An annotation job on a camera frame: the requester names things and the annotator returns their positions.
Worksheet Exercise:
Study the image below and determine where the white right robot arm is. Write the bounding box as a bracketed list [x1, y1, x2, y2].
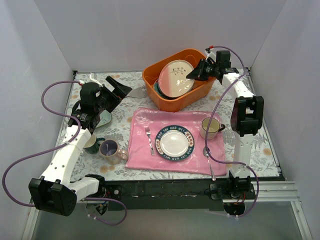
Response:
[187, 46, 264, 199]

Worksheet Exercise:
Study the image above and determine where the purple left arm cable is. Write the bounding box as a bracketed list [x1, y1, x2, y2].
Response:
[1, 80, 128, 226]

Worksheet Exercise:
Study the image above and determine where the green rectangular ceramic plate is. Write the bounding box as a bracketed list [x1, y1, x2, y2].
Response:
[96, 110, 112, 128]

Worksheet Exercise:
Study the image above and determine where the pink bottom plate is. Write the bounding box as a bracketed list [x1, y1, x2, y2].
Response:
[157, 60, 195, 98]

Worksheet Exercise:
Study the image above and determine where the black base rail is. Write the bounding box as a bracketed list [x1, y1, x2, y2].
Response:
[32, 174, 298, 213]

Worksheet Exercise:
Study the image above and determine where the beige enamel mug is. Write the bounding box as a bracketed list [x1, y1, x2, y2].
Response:
[199, 117, 226, 140]

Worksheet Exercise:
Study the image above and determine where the pink purple ceramic mug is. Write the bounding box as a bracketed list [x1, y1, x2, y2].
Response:
[99, 139, 129, 165]

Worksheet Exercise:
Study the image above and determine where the silver fork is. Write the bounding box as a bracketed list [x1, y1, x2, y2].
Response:
[145, 127, 155, 156]

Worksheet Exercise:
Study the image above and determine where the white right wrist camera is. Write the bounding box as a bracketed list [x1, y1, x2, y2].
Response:
[205, 45, 216, 60]

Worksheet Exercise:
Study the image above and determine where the green rimmed white plate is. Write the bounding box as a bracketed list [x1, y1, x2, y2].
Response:
[154, 125, 195, 162]

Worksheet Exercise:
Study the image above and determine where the dark green mug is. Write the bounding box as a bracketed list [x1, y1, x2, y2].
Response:
[83, 134, 106, 154]

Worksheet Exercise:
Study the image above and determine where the pink satin placemat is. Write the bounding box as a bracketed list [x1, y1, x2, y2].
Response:
[125, 107, 227, 176]

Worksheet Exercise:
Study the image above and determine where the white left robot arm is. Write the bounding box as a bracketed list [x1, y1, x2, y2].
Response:
[28, 76, 132, 216]

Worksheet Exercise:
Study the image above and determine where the orange plastic bin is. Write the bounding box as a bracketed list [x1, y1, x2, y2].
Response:
[142, 48, 216, 112]

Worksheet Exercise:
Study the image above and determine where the wooden handled metal spatula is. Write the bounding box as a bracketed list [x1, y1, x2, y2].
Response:
[127, 87, 145, 99]

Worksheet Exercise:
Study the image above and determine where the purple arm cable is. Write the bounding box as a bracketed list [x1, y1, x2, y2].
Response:
[204, 45, 260, 218]
[1, 80, 128, 226]

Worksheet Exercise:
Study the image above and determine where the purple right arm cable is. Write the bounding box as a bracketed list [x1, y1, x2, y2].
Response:
[204, 45, 260, 218]

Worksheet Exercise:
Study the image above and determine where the silver spoon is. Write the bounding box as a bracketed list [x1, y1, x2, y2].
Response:
[203, 147, 216, 181]

